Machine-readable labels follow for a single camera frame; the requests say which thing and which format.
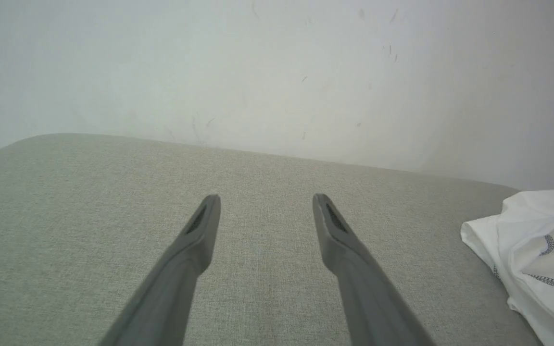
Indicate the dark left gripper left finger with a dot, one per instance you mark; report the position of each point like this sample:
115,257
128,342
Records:
171,288

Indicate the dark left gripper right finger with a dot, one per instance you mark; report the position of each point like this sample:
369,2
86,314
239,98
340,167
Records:
368,293

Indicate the white long-sleeve garment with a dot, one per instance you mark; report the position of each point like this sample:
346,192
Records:
522,240

